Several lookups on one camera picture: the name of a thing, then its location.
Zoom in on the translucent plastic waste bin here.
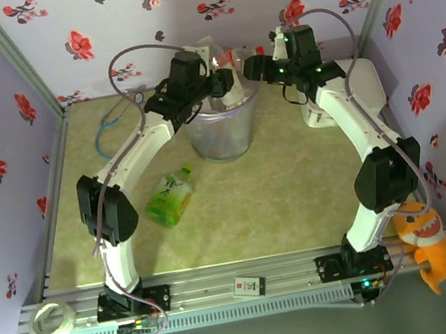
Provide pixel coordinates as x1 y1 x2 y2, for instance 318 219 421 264
175 70 273 168

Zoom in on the white plastic box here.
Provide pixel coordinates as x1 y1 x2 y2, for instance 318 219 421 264
294 54 390 133

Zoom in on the large green tea bottle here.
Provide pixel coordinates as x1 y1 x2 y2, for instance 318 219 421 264
138 162 202 232

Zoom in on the small white printed card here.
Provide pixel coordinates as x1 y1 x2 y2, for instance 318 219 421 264
231 271 269 302

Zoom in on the orange plush toy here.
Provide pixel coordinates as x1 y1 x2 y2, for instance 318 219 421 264
389 195 446 301

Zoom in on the right circuit board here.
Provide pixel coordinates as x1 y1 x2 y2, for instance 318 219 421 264
351 275 387 304

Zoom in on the circuit board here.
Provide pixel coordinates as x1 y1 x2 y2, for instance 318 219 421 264
351 275 387 304
116 315 160 334

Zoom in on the left circuit board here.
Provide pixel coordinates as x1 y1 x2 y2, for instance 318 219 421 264
116 315 160 334

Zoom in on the roll of clear tape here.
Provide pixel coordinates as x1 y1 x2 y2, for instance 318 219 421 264
28 297 79 334

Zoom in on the grey right arm cable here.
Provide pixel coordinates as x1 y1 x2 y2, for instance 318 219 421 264
293 0 446 311

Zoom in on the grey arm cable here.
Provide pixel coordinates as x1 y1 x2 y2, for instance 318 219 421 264
293 0 446 311
58 38 234 334

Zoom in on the grey left arm cable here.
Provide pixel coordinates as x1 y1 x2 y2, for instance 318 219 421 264
58 38 234 334

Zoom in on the blue cable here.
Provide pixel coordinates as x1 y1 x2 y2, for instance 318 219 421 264
88 105 136 163

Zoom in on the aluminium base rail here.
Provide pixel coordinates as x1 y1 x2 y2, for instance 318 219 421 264
13 226 446 334

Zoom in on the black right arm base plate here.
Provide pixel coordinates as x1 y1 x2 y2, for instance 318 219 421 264
313 244 394 285

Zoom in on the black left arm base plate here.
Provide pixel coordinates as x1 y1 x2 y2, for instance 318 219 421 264
93 282 175 324

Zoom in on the white slotted cable duct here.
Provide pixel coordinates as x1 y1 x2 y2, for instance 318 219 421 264
58 284 356 334

